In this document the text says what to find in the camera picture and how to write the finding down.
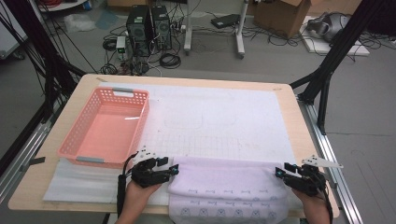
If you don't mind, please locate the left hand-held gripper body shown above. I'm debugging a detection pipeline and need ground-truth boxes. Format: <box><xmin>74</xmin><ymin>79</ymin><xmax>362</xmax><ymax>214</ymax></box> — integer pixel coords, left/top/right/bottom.
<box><xmin>130</xmin><ymin>145</ymin><xmax>172</xmax><ymax>189</ymax></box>

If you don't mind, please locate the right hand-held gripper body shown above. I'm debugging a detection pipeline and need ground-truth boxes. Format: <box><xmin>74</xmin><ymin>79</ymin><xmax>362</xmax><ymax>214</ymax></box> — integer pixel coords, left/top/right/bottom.
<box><xmin>283</xmin><ymin>154</ymin><xmax>345</xmax><ymax>198</ymax></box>

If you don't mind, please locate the lilac printed cloth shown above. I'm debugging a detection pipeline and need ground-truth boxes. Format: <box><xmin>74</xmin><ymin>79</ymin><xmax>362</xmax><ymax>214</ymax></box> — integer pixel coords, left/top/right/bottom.
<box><xmin>167</xmin><ymin>156</ymin><xmax>291</xmax><ymax>224</ymax></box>

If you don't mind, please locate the pink plastic basket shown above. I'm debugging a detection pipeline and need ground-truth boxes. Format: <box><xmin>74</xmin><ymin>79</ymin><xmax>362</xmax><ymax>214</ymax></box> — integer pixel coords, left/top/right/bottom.
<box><xmin>56</xmin><ymin>87</ymin><xmax>150</xmax><ymax>169</ymax></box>

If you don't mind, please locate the person's left hand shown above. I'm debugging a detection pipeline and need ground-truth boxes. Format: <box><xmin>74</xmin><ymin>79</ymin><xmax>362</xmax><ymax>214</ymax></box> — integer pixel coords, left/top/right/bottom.
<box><xmin>125</xmin><ymin>179</ymin><xmax>163</xmax><ymax>216</ymax></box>

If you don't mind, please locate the person's right hand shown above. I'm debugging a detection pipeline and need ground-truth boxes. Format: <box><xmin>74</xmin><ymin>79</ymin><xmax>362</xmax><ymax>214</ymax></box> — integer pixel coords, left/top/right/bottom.
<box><xmin>291</xmin><ymin>187</ymin><xmax>329</xmax><ymax>216</ymax></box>

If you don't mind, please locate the white grid mat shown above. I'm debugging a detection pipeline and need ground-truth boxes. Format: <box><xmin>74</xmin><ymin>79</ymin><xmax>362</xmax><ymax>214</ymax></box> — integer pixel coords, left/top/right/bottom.
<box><xmin>98</xmin><ymin>81</ymin><xmax>304</xmax><ymax>209</ymax></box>

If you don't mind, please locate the white power box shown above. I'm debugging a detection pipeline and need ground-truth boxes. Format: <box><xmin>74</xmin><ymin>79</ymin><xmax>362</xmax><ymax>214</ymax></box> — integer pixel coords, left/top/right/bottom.
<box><xmin>115</xmin><ymin>35</ymin><xmax>128</xmax><ymax>61</ymax></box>

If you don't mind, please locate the white floor board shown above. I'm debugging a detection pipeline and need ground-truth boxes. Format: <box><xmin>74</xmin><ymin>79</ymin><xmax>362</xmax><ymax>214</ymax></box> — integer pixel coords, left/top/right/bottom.
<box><xmin>300</xmin><ymin>15</ymin><xmax>372</xmax><ymax>58</ymax></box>

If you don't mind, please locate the desk with white legs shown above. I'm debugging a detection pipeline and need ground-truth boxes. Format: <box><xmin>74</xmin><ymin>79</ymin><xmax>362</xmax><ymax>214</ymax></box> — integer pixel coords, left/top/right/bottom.
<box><xmin>182</xmin><ymin>0</ymin><xmax>250</xmax><ymax>60</ymax></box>

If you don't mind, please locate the black computer tower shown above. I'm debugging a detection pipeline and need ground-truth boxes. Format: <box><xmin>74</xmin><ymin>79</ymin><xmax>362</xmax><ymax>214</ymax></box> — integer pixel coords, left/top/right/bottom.
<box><xmin>150</xmin><ymin>5</ymin><xmax>173</xmax><ymax>51</ymax></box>
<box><xmin>125</xmin><ymin>4</ymin><xmax>154</xmax><ymax>58</ymax></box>

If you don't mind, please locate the grey rounded device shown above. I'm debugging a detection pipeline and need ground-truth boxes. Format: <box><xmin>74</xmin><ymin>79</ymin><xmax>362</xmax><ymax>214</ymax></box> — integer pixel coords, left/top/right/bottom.
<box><xmin>306</xmin><ymin>11</ymin><xmax>351</xmax><ymax>43</ymax></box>

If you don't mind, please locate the large open cardboard box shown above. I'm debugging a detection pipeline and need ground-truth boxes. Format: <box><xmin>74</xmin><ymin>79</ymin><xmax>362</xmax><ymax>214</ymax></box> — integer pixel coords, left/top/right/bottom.
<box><xmin>252</xmin><ymin>0</ymin><xmax>312</xmax><ymax>40</ymax></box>

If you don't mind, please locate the teal floor sheet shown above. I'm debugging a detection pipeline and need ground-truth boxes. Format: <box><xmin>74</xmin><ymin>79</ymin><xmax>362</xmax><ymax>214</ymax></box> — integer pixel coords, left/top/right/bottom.
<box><xmin>94</xmin><ymin>8</ymin><xmax>120</xmax><ymax>31</ymax></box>

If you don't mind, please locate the black flat device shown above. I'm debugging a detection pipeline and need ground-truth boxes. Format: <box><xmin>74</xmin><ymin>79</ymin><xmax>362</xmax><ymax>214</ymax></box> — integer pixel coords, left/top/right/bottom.
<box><xmin>210</xmin><ymin>13</ymin><xmax>242</xmax><ymax>30</ymax></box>

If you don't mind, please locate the clear plastic bag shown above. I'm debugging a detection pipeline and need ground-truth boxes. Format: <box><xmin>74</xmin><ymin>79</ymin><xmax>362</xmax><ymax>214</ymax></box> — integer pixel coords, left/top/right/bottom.
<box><xmin>64</xmin><ymin>13</ymin><xmax>97</xmax><ymax>34</ymax></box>

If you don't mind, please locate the white round table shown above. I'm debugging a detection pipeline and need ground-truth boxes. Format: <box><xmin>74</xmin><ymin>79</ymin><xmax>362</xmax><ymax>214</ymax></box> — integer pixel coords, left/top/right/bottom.
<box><xmin>36</xmin><ymin>0</ymin><xmax>89</xmax><ymax>13</ymax></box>

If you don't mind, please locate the white cabinet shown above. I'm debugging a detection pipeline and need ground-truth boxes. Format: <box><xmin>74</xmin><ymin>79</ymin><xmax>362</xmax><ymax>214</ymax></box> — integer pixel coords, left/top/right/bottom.
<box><xmin>0</xmin><ymin>0</ymin><xmax>28</xmax><ymax>61</ymax></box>

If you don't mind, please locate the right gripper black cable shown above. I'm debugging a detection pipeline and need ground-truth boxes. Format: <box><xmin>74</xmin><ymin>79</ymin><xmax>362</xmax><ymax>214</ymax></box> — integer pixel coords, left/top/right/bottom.
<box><xmin>318</xmin><ymin>178</ymin><xmax>334</xmax><ymax>224</ymax></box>

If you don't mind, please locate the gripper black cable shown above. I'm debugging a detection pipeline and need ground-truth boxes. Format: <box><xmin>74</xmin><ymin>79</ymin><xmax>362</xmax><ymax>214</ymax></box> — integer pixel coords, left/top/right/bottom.
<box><xmin>318</xmin><ymin>178</ymin><xmax>334</xmax><ymax>224</ymax></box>
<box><xmin>116</xmin><ymin>151</ymin><xmax>139</xmax><ymax>218</ymax></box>

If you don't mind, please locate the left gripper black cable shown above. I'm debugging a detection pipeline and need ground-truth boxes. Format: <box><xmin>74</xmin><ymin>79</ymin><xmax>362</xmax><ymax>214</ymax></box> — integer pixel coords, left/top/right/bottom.
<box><xmin>116</xmin><ymin>151</ymin><xmax>139</xmax><ymax>218</ymax></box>

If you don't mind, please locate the aluminium rail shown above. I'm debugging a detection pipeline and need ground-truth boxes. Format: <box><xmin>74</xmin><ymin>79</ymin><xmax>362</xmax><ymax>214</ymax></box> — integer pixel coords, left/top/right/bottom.
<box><xmin>0</xmin><ymin>119</ymin><xmax>54</xmax><ymax>200</ymax></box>
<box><xmin>297</xmin><ymin>94</ymin><xmax>364</xmax><ymax>224</ymax></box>

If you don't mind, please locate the coiled black cable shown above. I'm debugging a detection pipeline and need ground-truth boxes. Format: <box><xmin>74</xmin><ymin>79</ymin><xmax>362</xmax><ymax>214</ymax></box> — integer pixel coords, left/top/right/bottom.
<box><xmin>159</xmin><ymin>52</ymin><xmax>182</xmax><ymax>70</ymax></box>

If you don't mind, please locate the tangle of black floor cables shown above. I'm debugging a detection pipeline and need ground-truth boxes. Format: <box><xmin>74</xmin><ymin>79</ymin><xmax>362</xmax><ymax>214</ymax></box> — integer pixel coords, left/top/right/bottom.
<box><xmin>102</xmin><ymin>18</ymin><xmax>188</xmax><ymax>77</ymax></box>

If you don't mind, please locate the black frame post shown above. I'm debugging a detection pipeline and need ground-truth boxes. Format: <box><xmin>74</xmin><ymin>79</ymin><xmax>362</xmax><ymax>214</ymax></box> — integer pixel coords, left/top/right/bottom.
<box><xmin>0</xmin><ymin>0</ymin><xmax>88</xmax><ymax>122</ymax></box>
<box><xmin>289</xmin><ymin>0</ymin><xmax>396</xmax><ymax>136</ymax></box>

